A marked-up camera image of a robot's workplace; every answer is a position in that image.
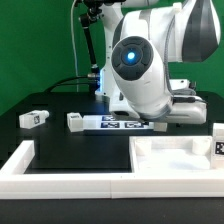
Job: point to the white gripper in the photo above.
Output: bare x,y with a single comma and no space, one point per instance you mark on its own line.
188,108

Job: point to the white square tabletop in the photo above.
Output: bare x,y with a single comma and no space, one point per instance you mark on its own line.
170,153

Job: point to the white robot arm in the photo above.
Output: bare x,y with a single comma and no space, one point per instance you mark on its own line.
141,44

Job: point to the white marker plate with tags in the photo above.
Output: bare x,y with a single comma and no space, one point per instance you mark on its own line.
107,122

